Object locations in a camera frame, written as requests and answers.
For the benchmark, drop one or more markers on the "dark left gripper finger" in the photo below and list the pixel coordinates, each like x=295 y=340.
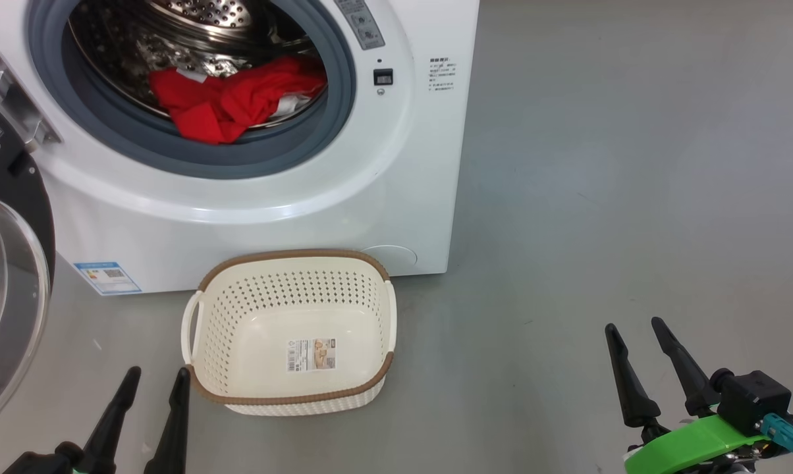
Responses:
x=110 y=428
x=172 y=434

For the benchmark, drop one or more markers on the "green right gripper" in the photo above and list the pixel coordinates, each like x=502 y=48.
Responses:
x=686 y=444

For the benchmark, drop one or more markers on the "black round washer door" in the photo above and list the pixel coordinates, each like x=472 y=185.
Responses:
x=21 y=184

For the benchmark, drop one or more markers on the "red and white jersey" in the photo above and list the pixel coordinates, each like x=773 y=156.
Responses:
x=225 y=105

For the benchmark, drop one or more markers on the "cream basket with brown rim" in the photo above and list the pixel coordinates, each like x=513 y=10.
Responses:
x=265 y=342

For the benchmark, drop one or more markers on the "white front-load washing machine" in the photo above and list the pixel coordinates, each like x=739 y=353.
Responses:
x=403 y=197

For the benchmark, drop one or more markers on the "metal washing machine door hinge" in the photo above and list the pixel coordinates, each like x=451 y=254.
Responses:
x=14 y=99

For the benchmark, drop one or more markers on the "stainless steel washing machine drum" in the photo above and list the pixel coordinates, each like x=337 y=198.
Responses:
x=126 y=59

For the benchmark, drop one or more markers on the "black door latch socket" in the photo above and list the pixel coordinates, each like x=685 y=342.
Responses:
x=383 y=77

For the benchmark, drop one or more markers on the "blue energy label sticker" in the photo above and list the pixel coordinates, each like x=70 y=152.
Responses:
x=107 y=278

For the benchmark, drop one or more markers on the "paper product label sticker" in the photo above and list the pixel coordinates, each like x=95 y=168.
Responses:
x=311 y=355

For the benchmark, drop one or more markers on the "round white drain filter cover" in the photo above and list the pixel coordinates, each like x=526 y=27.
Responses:
x=400 y=257

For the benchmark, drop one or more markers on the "grey warning label strip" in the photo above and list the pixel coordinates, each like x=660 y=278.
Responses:
x=363 y=26

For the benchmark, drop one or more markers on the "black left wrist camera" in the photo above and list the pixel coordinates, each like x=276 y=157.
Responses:
x=41 y=464

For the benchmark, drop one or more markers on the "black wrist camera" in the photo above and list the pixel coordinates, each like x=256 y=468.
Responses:
x=41 y=464
x=755 y=401

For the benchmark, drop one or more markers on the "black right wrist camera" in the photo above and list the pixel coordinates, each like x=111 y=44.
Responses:
x=755 y=401

